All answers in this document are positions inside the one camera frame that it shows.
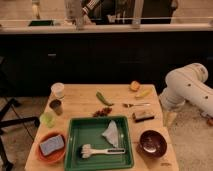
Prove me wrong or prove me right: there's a green plastic tray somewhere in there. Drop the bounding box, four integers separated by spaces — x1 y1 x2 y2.
64 116 134 171

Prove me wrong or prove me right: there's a white dish brush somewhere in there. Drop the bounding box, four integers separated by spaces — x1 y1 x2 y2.
80 144 126 159

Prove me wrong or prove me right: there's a white plastic cup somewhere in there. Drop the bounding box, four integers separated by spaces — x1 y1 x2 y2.
51 82 65 98

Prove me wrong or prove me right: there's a green tray on counter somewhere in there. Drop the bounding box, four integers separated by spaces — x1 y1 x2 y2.
28 20 54 26

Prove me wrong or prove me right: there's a bunch of red grapes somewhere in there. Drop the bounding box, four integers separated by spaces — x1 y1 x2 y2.
93 107 112 117

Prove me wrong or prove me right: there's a long dark counter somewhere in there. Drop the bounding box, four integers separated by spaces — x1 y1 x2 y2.
0 27 213 96

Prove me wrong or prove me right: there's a dark purple bowl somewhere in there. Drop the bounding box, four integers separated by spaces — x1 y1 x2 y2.
139 130 167 158

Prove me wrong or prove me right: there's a green chili pepper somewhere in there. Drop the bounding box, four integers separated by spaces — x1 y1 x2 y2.
96 92 114 106

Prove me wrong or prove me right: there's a wooden whiteboard eraser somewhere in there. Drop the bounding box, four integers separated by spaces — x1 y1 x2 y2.
132 112 155 123

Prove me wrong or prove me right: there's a black office chair base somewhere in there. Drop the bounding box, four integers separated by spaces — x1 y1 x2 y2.
0 59 41 171

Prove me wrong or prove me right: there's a blue sponge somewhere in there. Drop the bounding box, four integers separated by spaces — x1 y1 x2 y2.
39 135 64 156

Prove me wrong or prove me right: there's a metal fork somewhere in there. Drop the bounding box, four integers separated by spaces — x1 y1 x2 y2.
122 103 150 108

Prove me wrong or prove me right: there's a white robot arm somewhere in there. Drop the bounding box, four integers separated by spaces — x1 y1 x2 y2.
159 63 213 127

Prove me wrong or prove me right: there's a yellow banana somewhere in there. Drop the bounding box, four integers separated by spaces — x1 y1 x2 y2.
135 89 152 99

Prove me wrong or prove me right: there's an orange bowl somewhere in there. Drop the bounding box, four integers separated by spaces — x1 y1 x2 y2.
36 132 66 164

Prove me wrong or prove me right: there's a dark brown cup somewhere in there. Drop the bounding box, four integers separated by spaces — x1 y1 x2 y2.
49 99 63 115

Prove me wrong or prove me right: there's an orange fruit half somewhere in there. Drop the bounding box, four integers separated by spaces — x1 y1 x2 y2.
130 81 140 91

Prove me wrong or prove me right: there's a light green small cup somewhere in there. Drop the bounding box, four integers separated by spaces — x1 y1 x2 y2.
39 113 55 128

